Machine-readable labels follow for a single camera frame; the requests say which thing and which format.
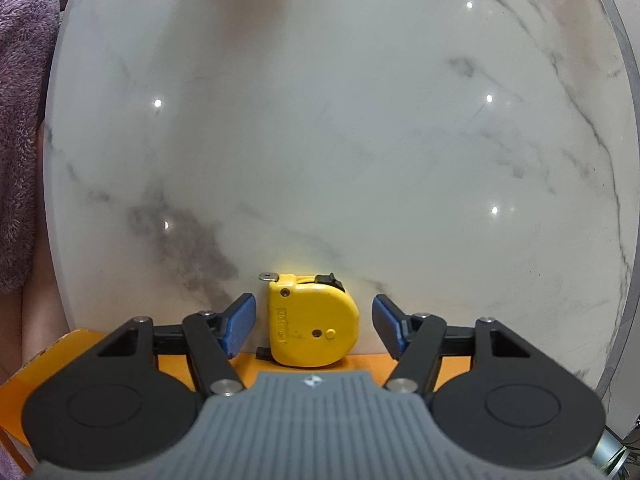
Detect yellow tape measure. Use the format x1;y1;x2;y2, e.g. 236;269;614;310
256;272;360;368

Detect orange cardboard box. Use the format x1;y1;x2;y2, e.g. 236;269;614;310
0;327;482;461

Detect grey trash bin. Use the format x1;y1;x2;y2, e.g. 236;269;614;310
591;427;639;479

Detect purple fuzzy sleeve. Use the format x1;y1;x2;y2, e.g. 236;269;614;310
1;0;60;295

